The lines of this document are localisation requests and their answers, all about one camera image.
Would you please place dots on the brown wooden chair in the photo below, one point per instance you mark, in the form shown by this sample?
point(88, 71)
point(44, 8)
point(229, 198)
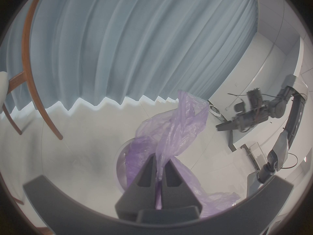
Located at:
point(27, 65)

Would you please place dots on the blue-grey curtain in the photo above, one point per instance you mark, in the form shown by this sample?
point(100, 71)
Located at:
point(146, 45)

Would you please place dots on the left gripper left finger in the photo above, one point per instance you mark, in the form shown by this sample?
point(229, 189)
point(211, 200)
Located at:
point(144, 194)

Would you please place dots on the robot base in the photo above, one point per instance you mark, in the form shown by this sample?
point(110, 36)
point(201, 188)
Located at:
point(253, 185)

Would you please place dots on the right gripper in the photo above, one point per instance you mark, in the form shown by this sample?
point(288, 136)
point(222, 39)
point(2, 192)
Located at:
point(251, 119)

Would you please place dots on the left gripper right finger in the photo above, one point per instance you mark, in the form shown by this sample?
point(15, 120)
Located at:
point(178, 194)

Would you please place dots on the white trash bin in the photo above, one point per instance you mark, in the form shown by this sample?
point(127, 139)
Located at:
point(119, 165)

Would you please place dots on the purple plastic bag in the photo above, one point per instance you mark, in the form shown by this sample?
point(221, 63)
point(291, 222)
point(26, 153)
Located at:
point(185, 121)

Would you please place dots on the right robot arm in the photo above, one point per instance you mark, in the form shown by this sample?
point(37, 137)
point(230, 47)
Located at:
point(281, 106)

